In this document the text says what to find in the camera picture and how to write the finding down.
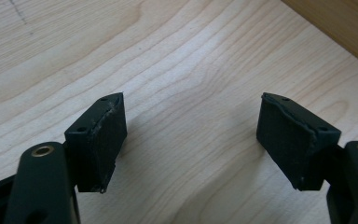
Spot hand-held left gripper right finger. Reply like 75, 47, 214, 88
255, 91, 342, 191

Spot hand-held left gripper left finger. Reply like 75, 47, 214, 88
63, 91, 129, 194

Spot wooden tea box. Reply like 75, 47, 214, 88
281, 0, 358, 73

